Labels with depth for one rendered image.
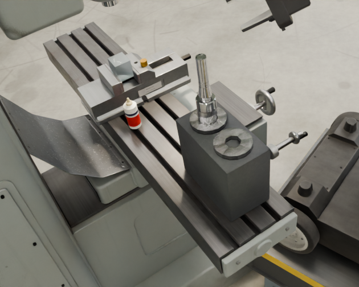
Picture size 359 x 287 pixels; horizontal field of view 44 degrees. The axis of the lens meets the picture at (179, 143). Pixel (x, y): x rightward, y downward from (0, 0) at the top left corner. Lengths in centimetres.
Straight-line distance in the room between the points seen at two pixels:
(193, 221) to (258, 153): 25
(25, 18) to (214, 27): 257
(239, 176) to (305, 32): 249
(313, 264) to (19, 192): 100
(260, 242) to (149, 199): 54
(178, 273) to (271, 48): 188
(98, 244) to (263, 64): 192
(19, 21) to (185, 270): 121
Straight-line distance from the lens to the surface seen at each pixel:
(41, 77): 341
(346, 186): 165
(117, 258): 167
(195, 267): 187
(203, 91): 100
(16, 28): 105
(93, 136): 149
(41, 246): 135
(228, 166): 97
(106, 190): 141
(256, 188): 107
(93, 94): 143
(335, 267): 166
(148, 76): 141
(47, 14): 106
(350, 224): 155
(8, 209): 121
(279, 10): 80
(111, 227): 153
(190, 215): 113
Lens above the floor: 184
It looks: 46 degrees down
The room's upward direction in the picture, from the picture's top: 11 degrees counter-clockwise
